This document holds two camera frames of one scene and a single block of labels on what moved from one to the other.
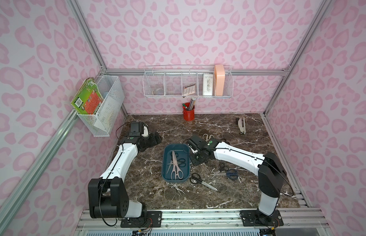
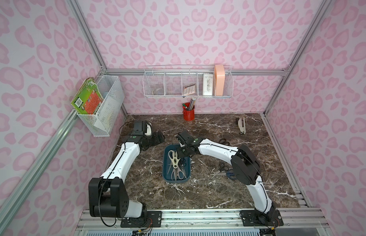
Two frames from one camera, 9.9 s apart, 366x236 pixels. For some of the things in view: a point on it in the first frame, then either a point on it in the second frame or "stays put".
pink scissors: [176, 170] stays put
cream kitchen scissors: [207, 138] → [173, 156]
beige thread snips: [241, 125] stays put
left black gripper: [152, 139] stays put
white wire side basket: [101, 123] stays put
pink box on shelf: [219, 79] stays put
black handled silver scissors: [197, 179] → [183, 163]
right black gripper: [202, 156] → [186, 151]
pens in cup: [190, 105] stays put
